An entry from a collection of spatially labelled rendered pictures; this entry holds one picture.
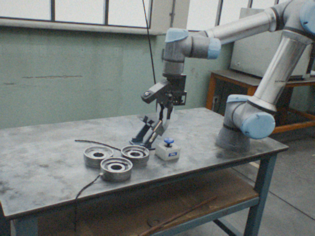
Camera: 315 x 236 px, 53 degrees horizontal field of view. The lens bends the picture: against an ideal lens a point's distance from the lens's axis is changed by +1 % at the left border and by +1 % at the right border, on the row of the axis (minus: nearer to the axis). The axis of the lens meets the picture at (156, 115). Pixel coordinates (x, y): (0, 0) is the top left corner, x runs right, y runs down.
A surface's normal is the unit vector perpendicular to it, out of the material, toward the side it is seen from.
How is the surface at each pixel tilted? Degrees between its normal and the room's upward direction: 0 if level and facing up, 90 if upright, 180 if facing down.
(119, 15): 90
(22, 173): 0
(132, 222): 0
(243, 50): 90
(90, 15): 90
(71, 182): 0
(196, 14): 90
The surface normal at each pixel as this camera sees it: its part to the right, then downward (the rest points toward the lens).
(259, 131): 0.10, 0.45
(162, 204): 0.11, -0.94
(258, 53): -0.82, 0.11
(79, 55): 0.54, 0.32
